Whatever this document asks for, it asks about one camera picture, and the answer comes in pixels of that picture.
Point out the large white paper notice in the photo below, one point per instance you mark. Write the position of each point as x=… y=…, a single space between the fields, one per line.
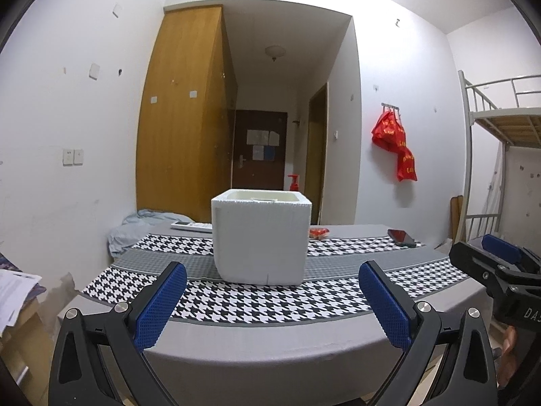
x=258 y=137

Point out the black phone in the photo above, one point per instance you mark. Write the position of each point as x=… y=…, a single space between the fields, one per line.
x=401 y=237

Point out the white wall switch plate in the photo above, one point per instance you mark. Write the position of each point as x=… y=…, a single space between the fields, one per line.
x=67 y=157
x=78 y=156

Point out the red pump bottle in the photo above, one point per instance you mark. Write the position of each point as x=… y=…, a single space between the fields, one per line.
x=293 y=185

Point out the brown cardboard box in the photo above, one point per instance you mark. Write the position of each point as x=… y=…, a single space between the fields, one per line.
x=29 y=346

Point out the square white paper notice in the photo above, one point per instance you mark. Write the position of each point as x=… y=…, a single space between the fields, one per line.
x=258 y=152

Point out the stack of white papers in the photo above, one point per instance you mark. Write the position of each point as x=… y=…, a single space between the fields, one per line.
x=15 y=296

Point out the red snack packet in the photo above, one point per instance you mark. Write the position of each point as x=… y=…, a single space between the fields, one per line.
x=319 y=233

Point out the person's right hand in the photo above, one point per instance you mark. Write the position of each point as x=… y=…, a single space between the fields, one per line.
x=508 y=351

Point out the white foam box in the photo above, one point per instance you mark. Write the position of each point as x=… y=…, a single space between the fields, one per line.
x=258 y=245

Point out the small white paper notice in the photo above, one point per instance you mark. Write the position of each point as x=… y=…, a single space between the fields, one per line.
x=274 y=138

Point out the leaning wooden boards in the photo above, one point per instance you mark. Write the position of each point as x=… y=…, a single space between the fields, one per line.
x=457 y=220

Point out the blue paper notice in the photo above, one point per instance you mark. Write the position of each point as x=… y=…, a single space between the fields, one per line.
x=269 y=152

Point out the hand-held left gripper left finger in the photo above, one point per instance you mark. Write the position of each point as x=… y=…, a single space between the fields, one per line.
x=160 y=304

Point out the white remote control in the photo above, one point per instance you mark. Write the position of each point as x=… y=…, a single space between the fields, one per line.
x=190 y=226

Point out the wooden wardrobe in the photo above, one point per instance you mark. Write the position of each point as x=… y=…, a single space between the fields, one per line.
x=181 y=135

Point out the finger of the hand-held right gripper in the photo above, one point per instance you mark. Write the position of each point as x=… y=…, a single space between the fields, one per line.
x=473 y=264
x=501 y=247

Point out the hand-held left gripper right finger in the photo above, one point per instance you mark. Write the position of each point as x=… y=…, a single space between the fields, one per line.
x=386 y=308

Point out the red plastic bag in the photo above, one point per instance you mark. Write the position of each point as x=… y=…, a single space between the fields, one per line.
x=386 y=133
x=406 y=165

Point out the white metal bunk bed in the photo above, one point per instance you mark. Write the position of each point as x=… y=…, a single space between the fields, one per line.
x=520 y=124

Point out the blank white wall plate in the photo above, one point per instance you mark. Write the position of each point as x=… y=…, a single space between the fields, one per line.
x=94 y=71

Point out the round ceiling lamp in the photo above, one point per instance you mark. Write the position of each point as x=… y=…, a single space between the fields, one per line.
x=275 y=52

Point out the crumpled grey-blue cloth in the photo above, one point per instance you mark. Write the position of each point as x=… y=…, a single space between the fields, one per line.
x=135 y=228

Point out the metal wall hook rack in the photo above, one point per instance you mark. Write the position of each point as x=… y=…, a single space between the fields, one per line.
x=390 y=106

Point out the dark brown door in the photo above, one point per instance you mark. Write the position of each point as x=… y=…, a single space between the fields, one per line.
x=262 y=173

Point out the houndstooth grey bed sheet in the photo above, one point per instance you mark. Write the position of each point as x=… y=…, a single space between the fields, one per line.
x=262 y=304

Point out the light wooden side door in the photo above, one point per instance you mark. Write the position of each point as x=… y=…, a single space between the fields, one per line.
x=317 y=165

